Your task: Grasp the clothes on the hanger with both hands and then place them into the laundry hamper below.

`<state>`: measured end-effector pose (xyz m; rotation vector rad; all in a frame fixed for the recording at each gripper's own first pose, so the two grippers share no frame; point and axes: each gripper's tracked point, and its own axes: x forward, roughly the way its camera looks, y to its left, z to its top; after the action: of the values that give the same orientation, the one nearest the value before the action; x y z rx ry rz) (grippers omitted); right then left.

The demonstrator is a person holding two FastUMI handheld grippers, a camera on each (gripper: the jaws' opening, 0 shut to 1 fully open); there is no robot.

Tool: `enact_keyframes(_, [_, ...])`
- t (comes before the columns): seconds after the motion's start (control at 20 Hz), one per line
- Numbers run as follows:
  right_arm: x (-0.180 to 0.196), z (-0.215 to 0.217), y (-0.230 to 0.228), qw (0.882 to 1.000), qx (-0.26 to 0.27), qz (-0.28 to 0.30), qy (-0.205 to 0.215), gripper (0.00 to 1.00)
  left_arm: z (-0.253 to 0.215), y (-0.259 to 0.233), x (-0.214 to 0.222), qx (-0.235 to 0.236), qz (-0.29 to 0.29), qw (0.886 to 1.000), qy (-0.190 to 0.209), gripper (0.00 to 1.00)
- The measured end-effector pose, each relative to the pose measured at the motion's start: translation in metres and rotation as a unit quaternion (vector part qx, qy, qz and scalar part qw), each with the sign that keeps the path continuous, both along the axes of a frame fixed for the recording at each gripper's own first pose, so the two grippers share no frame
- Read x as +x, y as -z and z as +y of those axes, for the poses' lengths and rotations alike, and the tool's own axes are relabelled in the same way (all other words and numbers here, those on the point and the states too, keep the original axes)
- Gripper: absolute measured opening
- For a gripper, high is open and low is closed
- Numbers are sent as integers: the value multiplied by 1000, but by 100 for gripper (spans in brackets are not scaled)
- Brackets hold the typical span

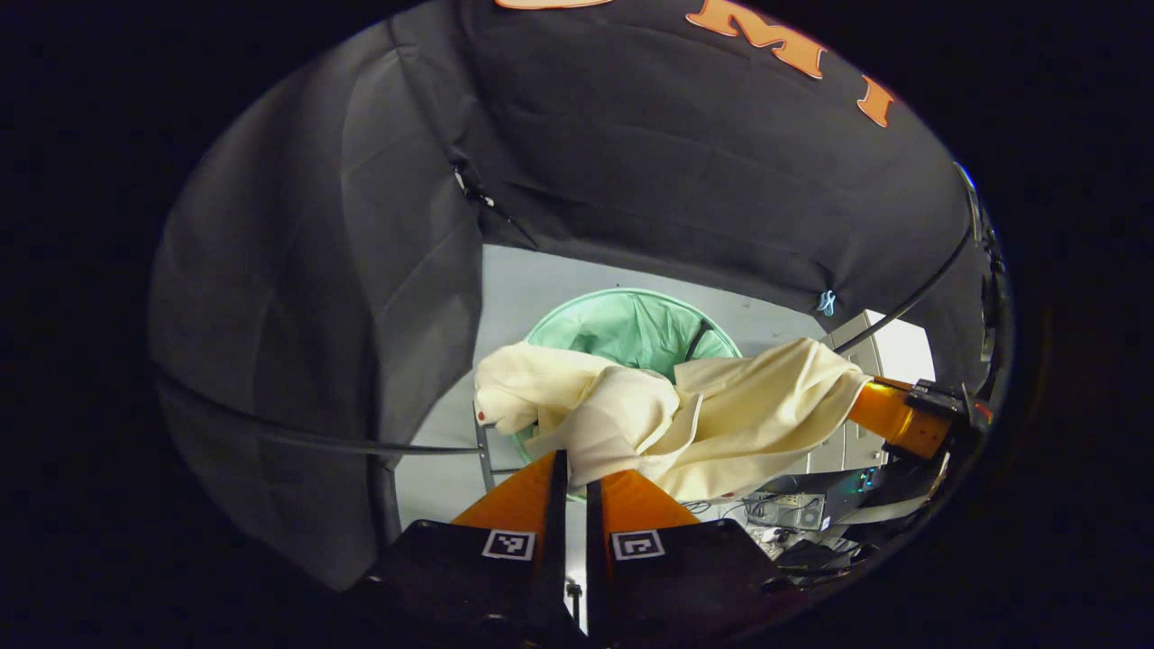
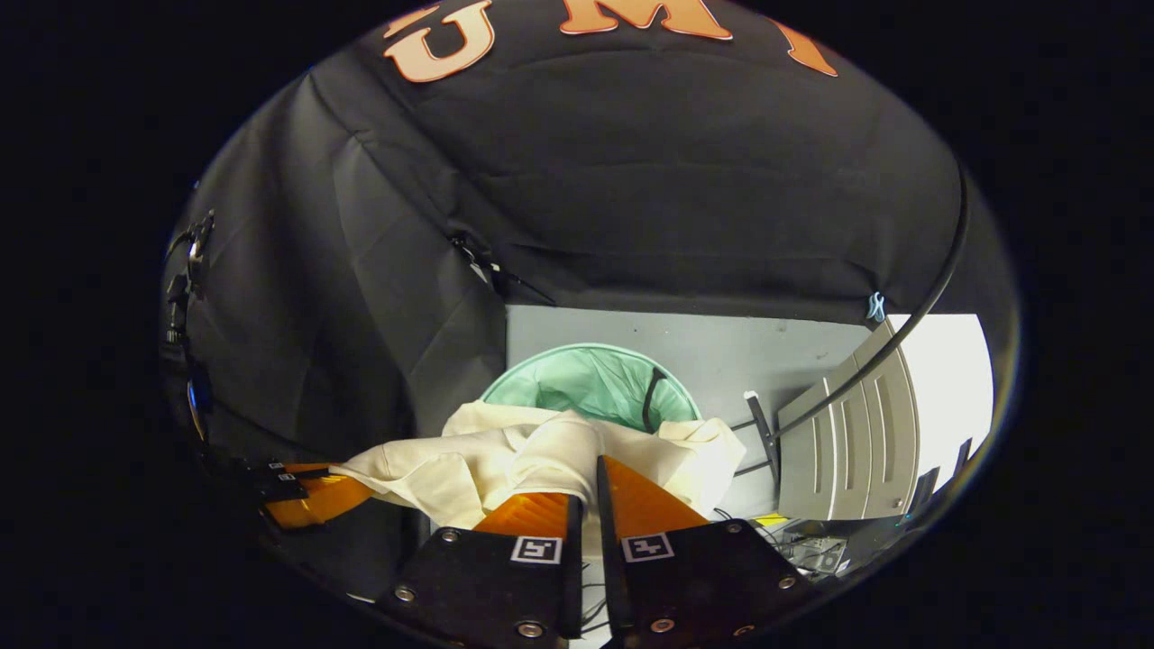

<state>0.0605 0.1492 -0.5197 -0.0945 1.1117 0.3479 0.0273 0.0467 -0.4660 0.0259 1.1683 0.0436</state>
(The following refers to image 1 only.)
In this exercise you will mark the cream collared shirt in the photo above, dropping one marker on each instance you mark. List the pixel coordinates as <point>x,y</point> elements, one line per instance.
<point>739,415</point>

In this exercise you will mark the green laundry hamper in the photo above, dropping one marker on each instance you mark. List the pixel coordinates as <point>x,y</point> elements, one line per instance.
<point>631,329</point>

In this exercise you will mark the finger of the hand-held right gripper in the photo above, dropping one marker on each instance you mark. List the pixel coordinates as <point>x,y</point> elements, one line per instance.
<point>888,419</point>

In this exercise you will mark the black clothes rack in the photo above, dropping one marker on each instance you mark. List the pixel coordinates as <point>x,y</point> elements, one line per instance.
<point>361,445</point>

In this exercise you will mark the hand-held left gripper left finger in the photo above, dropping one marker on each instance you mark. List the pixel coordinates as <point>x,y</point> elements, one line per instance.
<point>558,532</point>

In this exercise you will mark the black computer case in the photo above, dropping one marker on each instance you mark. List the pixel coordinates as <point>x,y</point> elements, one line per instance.
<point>811,500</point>

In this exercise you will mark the blue clip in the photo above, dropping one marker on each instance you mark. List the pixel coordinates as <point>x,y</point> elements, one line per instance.
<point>826,303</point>

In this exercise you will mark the black backdrop cloth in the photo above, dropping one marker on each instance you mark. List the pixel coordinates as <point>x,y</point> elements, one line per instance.
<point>315,270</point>

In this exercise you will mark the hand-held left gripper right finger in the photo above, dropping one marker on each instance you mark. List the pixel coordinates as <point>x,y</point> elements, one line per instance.
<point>595,559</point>

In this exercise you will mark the grey metal bracket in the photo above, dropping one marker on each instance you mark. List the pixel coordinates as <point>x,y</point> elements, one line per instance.
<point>487,451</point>

